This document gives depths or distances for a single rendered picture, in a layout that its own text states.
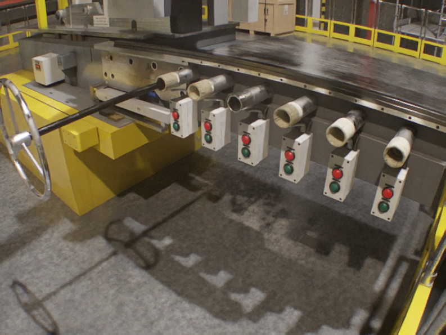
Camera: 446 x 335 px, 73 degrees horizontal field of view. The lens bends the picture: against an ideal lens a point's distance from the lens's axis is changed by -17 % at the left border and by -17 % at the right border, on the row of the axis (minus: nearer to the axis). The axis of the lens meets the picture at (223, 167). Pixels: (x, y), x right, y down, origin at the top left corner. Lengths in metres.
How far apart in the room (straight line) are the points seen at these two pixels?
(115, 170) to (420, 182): 1.69
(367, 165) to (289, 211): 1.01
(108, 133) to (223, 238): 0.79
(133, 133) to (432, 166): 1.32
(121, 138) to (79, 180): 0.46
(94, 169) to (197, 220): 0.66
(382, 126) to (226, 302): 0.97
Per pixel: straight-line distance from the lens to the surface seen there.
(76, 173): 2.03
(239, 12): 1.38
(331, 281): 1.72
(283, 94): 1.24
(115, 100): 1.21
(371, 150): 1.13
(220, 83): 1.28
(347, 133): 0.96
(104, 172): 2.14
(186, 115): 1.43
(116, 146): 1.71
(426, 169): 1.10
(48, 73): 2.57
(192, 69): 1.43
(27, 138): 1.07
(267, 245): 1.85
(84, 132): 1.72
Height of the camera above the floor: 1.26
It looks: 31 degrees down
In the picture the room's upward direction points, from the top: straight up
